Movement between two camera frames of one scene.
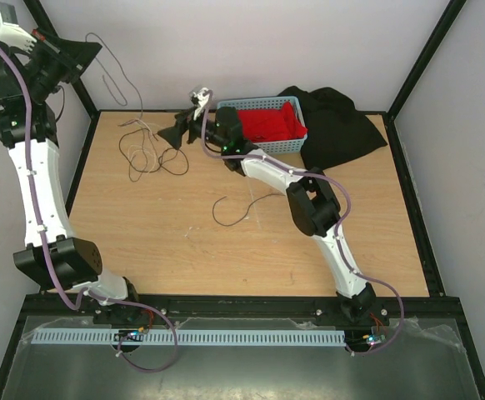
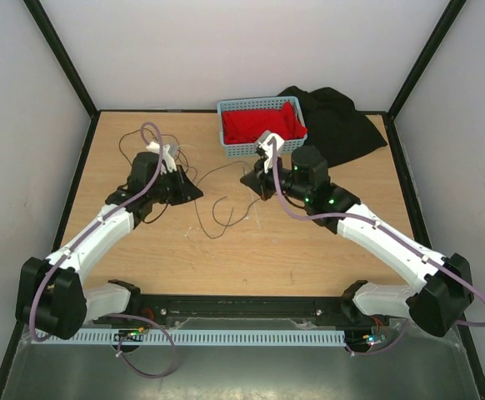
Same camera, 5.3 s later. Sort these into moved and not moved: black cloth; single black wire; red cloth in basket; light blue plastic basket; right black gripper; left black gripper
Moved: right black gripper; left black gripper
Not moved: black cloth; light blue plastic basket; red cloth in basket; single black wire
